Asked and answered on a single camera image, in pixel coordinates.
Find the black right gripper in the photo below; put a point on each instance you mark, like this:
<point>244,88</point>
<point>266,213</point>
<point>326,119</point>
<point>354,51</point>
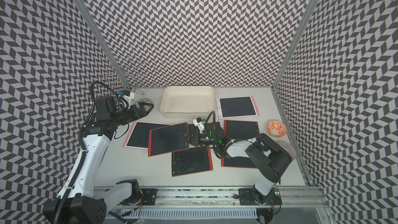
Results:
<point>192,142</point>

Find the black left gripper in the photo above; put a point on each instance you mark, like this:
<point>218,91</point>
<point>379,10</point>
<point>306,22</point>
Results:
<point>142,110</point>

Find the red writing tablet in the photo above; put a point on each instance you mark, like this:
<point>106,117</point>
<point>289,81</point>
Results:
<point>167,139</point>
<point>238,162</point>
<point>191,161</point>

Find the pink writing tablet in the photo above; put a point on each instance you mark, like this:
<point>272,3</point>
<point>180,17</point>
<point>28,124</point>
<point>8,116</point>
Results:
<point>237,107</point>
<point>138,135</point>

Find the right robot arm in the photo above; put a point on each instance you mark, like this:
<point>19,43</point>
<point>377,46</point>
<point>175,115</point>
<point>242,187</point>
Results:
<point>270,157</point>

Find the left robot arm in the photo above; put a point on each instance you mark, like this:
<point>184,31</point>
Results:
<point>75,203</point>

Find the white plastic storage box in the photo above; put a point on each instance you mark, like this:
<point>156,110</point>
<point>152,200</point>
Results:
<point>187,102</point>

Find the orange patterned bowl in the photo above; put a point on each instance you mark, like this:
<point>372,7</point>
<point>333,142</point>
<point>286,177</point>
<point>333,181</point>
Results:
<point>276,128</point>

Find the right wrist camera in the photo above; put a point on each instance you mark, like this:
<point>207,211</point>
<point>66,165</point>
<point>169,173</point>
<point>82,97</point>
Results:
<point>200,124</point>

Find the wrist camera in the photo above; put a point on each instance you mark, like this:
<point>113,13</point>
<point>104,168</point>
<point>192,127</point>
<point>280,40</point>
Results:
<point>127,95</point>
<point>200,124</point>

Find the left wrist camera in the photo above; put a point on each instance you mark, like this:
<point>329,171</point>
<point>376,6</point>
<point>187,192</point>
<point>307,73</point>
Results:
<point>127,95</point>

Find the chrome wire stand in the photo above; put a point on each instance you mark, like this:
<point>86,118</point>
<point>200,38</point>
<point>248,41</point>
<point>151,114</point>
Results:
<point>123,78</point>

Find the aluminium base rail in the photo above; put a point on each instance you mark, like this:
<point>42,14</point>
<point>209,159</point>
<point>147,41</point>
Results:
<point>287,205</point>

